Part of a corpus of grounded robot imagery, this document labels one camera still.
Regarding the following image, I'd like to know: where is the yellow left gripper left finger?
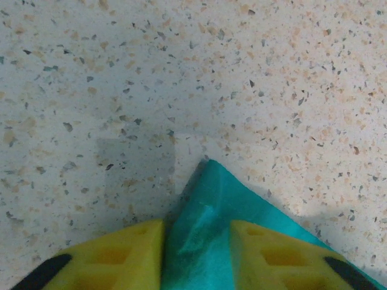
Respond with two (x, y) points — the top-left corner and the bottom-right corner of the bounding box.
(11, 219), (166, 290)

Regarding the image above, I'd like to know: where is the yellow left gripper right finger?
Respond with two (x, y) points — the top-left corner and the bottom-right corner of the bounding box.
(230, 219), (379, 290)

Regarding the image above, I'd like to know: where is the teal t-shirt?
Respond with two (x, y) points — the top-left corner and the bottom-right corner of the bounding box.
(160, 159), (387, 290)

